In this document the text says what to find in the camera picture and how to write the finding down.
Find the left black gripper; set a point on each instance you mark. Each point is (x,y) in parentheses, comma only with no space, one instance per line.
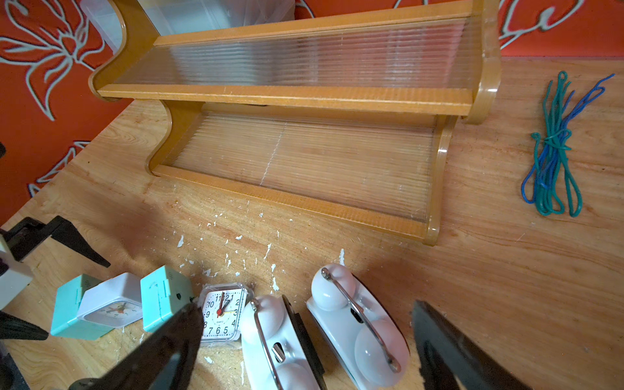
(16,244)

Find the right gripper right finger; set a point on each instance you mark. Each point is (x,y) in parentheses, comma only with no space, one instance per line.
(451,360)

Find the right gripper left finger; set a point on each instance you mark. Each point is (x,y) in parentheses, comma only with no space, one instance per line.
(164,361)

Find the mint square alarm clock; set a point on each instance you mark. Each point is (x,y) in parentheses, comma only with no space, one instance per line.
(65,322)

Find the wooden two-tier shelf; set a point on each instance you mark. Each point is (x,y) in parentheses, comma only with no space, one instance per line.
(347,116)

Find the white twin-bell clock rear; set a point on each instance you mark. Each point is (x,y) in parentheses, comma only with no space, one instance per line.
(363,336)

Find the white twin-bell clock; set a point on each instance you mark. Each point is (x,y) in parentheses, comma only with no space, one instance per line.
(277,349)
(363,336)

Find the white twin-bell clock middle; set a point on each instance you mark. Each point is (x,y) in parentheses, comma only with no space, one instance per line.
(277,349)

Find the green blue twist ties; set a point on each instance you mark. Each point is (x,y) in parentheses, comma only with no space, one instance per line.
(550,185)

